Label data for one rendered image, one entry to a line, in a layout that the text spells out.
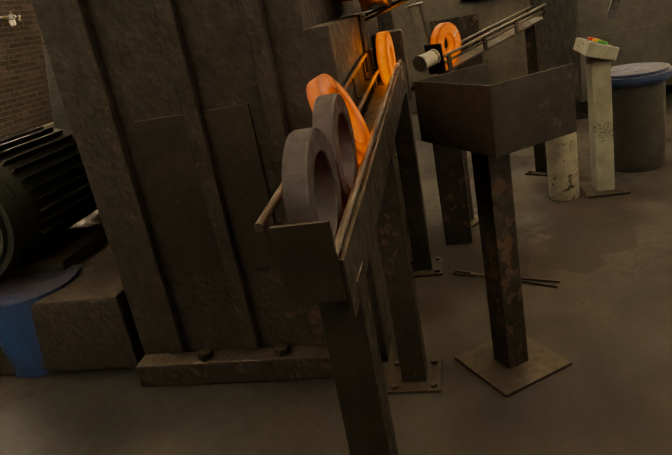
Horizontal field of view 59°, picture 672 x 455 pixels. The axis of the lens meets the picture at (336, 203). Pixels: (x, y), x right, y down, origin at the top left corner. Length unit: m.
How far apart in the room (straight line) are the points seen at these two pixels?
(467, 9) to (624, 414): 3.44
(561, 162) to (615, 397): 1.25
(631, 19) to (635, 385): 2.77
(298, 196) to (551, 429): 0.88
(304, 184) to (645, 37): 3.46
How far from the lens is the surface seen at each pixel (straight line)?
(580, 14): 3.82
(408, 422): 1.43
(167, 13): 1.44
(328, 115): 0.88
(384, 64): 1.75
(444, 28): 2.26
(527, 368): 1.55
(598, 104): 2.55
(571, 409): 1.45
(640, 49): 4.01
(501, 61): 4.46
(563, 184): 2.56
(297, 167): 0.70
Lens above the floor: 0.90
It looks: 18 degrees down
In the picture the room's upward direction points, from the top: 11 degrees counter-clockwise
